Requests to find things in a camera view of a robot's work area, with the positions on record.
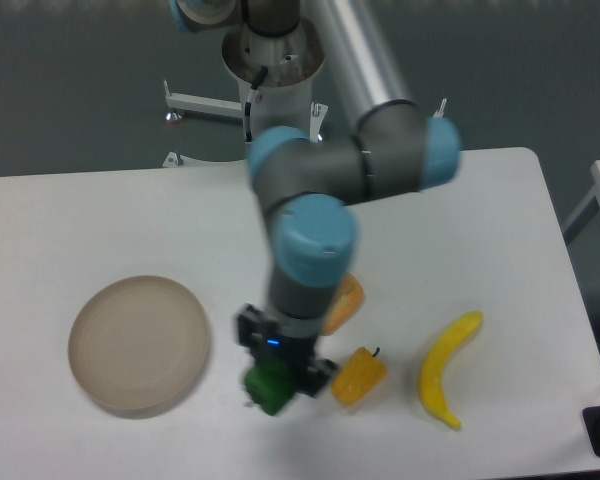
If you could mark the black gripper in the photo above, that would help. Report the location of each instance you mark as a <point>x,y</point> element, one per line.
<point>291,340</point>

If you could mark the green toy pepper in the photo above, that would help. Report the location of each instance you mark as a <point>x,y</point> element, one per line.
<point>270,385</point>

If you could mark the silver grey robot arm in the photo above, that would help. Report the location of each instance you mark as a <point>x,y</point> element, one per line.
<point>329,122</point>

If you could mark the yellow toy pepper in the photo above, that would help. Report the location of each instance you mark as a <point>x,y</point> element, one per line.
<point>362,372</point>

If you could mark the beige round plate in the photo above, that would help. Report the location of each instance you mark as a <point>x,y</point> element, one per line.
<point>139,346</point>

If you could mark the orange toy bread wedge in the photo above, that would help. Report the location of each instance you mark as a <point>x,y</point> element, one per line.
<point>348,299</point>

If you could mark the yellow toy banana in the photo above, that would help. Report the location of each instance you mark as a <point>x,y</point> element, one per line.
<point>430,386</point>

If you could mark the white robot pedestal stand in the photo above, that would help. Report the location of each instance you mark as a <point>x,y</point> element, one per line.
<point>274,51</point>

